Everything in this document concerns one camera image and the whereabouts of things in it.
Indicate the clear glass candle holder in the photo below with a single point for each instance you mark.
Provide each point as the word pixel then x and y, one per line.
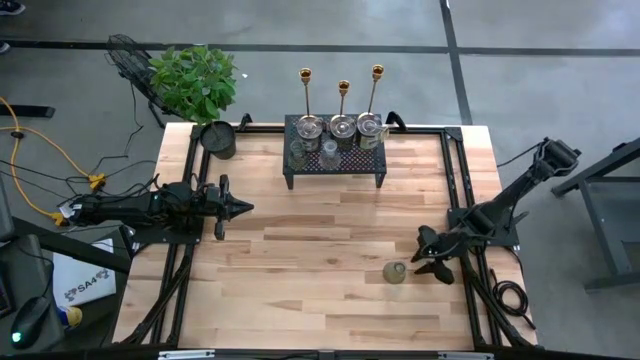
pixel 330 155

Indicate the medium gold candlestick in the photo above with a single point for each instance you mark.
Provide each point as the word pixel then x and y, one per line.
pixel 305 75

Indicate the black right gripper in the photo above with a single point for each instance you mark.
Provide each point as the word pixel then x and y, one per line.
pixel 445 249

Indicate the green plant in black pot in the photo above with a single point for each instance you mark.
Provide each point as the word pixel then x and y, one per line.
pixel 192 85

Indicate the person's dark shoe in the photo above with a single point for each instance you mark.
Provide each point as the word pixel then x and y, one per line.
pixel 3 47
pixel 10 6

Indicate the dark grey side table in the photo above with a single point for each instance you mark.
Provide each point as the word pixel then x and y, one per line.
pixel 607 225

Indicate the white SA4 printed sheet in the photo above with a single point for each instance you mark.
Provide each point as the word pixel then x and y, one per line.
pixel 85 280

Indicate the tall gold candlestick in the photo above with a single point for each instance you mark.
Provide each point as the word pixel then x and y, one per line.
pixel 377 71

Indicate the black computer mouse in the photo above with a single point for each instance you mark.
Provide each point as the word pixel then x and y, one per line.
pixel 30 322

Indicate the yellow-capped bottle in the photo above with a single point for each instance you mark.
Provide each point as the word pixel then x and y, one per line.
pixel 74 316

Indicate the black perforated metal shelf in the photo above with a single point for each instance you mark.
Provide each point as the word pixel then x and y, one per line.
pixel 360 160

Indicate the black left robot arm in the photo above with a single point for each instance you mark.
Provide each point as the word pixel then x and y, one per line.
pixel 125 207

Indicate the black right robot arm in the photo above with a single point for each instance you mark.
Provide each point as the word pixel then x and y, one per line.
pixel 520 187

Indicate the black table frame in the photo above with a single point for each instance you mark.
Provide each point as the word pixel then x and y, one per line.
pixel 452 133

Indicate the black floor fan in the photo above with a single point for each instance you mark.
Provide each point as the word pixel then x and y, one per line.
pixel 127 60

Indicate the short gold candlestick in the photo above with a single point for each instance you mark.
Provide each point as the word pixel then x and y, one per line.
pixel 343 87

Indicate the black floor bar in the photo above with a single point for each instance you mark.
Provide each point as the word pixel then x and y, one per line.
pixel 27 111

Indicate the silver candle tin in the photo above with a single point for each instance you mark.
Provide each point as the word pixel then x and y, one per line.
pixel 369 125
pixel 310 127

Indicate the green glass candle holder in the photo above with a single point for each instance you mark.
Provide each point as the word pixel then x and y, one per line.
pixel 298 156
pixel 394 273

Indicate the dark grey desk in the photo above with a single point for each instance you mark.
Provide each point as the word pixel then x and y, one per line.
pixel 25 270

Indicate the grey glass jar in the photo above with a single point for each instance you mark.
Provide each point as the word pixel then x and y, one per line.
pixel 343 126

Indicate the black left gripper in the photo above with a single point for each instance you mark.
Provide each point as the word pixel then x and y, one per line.
pixel 222 207

